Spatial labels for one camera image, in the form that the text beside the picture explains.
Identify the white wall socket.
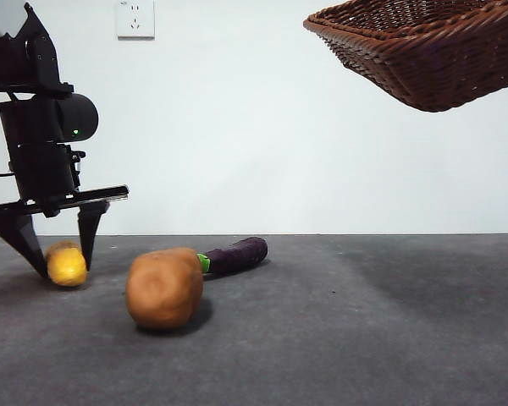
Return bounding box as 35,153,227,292
117,0,156,41

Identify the brown woven wicker basket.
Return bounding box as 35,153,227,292
302,0,508,113

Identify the brown potato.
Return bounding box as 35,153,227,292
124,247,205,332

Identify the purple eggplant with green stem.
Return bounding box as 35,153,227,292
196,236,269,278

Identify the yellow corn cob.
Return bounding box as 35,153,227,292
45,240,89,288

